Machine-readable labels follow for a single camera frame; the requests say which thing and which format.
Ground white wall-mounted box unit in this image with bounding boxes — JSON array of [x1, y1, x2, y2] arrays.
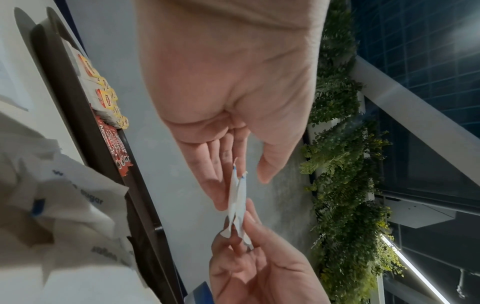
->
[[380, 193, 457, 229]]

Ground person's left hand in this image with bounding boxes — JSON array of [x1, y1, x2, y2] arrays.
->
[[132, 0, 331, 211]]

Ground green hedge plants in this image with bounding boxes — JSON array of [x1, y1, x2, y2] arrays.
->
[[299, 0, 406, 304]]

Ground white light strip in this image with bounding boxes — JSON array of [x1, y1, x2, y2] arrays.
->
[[380, 234, 457, 304]]

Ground white sugar packet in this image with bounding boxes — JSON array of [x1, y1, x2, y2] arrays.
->
[[232, 170, 253, 251], [219, 157, 242, 239]]

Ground brown plastic tray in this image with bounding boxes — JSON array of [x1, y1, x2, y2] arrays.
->
[[29, 6, 185, 304]]

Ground pile of white sugar sachets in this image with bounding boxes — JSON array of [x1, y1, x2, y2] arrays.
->
[[0, 35, 162, 304]]

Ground white slanted beam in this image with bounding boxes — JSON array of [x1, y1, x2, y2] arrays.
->
[[350, 56, 480, 155]]

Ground row of red Nescafe sachets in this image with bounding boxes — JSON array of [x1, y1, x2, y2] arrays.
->
[[93, 114, 134, 178]]

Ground glass grid building facade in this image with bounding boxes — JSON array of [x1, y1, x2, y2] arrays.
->
[[352, 0, 480, 304]]

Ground person's right hand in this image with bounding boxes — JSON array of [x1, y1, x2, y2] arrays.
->
[[208, 198, 333, 304]]

